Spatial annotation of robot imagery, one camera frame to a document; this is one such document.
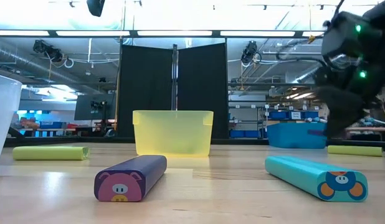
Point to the yellow translucent bin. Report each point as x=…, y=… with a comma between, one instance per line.
x=172, y=133

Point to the white translucent bin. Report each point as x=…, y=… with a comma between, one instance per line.
x=4, y=118

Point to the background wooden desk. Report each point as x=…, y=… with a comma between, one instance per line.
x=55, y=129

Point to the purple block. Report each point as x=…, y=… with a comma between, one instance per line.
x=130, y=174

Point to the wooden workbench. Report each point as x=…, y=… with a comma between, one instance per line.
x=367, y=128

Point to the storage shelf with bins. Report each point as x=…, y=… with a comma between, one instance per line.
x=278, y=115

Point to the ceiling strip light row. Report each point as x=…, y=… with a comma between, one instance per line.
x=93, y=33

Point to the yellow hanging hook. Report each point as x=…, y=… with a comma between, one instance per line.
x=311, y=39

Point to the black aluminium table frame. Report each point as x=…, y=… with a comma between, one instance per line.
x=242, y=141

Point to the silver ventilation duct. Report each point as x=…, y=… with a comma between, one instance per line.
x=40, y=69
x=304, y=76

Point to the black folding partition screen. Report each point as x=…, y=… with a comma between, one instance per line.
x=145, y=90

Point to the black wall monitor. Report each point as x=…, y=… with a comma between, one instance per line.
x=83, y=107

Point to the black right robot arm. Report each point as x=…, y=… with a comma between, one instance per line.
x=345, y=37

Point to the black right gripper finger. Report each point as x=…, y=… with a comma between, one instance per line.
x=335, y=129

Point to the teal block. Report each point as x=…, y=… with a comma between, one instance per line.
x=304, y=174

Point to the black ceiling-hung device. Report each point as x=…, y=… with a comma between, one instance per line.
x=47, y=51
x=250, y=53

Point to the blue plastic bin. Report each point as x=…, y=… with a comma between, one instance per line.
x=292, y=137

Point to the lime green block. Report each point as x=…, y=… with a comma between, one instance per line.
x=354, y=151
x=49, y=153

